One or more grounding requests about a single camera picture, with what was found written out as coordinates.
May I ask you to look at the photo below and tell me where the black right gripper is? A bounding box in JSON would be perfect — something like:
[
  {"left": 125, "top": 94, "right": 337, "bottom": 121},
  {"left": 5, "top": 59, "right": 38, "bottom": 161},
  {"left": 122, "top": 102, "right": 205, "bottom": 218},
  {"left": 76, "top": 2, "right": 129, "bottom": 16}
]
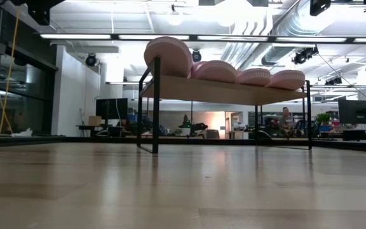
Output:
[{"left": 309, "top": 0, "right": 332, "bottom": 17}]

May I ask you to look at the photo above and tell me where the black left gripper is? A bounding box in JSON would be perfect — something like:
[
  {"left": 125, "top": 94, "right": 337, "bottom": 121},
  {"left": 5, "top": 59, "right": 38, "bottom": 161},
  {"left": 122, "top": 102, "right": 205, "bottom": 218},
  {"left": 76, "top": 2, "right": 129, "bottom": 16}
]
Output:
[{"left": 27, "top": 0, "right": 65, "bottom": 26}]

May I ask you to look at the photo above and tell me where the black spotlight cluster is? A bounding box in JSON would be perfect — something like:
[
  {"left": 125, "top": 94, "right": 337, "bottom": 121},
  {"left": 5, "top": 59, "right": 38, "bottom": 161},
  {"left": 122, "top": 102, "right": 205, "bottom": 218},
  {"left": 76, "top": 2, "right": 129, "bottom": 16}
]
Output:
[
  {"left": 292, "top": 46, "right": 320, "bottom": 66},
  {"left": 325, "top": 76, "right": 343, "bottom": 86}
]

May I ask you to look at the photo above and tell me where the black computer monitor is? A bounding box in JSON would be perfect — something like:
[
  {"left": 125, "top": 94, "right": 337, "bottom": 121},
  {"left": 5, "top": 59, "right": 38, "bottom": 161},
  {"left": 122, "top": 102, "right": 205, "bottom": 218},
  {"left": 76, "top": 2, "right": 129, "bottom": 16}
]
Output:
[
  {"left": 338, "top": 99, "right": 366, "bottom": 125},
  {"left": 95, "top": 97, "right": 129, "bottom": 120}
]

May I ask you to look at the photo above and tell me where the green plant in blue pot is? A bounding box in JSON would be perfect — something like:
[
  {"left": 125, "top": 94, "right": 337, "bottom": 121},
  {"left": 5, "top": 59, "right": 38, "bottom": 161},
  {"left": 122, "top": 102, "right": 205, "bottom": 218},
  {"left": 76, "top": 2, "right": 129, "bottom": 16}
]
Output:
[{"left": 315, "top": 113, "right": 332, "bottom": 132}]

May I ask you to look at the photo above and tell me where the person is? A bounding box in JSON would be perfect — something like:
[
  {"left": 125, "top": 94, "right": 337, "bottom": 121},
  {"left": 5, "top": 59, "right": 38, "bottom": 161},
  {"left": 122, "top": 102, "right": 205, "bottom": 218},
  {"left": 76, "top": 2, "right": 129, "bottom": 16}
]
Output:
[{"left": 280, "top": 106, "right": 295, "bottom": 135}]

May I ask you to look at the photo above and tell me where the brown cardboard box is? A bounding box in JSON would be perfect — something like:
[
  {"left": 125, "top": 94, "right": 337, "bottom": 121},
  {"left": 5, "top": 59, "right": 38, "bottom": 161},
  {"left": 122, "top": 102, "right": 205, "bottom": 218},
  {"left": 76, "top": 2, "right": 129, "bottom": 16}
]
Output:
[{"left": 88, "top": 115, "right": 102, "bottom": 127}]

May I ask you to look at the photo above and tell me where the white plastic bag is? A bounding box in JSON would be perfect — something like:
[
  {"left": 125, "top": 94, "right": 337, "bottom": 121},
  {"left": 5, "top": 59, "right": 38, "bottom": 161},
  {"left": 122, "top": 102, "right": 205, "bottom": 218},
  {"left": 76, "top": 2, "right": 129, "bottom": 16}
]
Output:
[{"left": 11, "top": 128, "right": 33, "bottom": 138}]

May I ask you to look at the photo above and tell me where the overhead strip light bar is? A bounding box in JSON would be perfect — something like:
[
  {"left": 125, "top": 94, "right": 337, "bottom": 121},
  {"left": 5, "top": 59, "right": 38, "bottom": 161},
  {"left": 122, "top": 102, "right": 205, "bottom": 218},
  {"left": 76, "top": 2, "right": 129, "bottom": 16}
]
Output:
[{"left": 39, "top": 32, "right": 366, "bottom": 45}]

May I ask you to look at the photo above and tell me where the black office desk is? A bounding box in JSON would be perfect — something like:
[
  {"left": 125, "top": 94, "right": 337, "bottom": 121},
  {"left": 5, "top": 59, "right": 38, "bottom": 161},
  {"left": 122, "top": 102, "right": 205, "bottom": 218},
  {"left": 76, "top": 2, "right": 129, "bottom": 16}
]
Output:
[
  {"left": 76, "top": 125, "right": 124, "bottom": 138},
  {"left": 341, "top": 128, "right": 366, "bottom": 143}
]

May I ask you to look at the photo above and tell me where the white globe ceiling lamp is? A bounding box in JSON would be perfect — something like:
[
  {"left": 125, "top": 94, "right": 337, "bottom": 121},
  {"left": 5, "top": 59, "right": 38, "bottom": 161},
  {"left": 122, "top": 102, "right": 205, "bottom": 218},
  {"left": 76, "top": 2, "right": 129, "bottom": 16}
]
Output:
[{"left": 166, "top": 11, "right": 184, "bottom": 27}]

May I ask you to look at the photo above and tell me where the green plant in white pot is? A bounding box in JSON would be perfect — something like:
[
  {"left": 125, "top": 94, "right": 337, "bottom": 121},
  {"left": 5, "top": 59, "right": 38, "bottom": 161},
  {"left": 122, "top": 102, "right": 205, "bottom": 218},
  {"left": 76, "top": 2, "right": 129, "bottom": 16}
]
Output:
[{"left": 178, "top": 114, "right": 192, "bottom": 137}]

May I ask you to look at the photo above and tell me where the silver ventilation duct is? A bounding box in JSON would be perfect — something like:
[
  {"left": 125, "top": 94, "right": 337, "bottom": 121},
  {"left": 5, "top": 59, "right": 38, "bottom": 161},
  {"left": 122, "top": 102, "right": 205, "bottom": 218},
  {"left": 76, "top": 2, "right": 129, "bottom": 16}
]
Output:
[{"left": 224, "top": 0, "right": 336, "bottom": 69}]

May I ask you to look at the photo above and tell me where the thin black diagonal wire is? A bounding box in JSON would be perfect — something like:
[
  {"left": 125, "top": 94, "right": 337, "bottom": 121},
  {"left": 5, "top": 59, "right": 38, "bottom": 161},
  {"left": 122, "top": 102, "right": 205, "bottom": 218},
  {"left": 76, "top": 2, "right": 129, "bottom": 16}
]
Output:
[{"left": 318, "top": 53, "right": 366, "bottom": 102}]

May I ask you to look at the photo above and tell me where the black table edge rail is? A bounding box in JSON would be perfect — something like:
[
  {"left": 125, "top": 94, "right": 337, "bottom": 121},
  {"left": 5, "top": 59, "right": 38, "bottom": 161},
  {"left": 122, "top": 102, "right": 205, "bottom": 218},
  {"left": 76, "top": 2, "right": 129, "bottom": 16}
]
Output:
[{"left": 0, "top": 135, "right": 366, "bottom": 153}]

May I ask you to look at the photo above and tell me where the wooden shelf with black frame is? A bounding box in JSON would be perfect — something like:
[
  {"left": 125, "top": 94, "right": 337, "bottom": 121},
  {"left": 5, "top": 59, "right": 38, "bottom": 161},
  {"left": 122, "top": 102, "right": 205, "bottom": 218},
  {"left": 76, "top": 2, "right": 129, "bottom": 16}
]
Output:
[{"left": 137, "top": 57, "right": 313, "bottom": 155}]

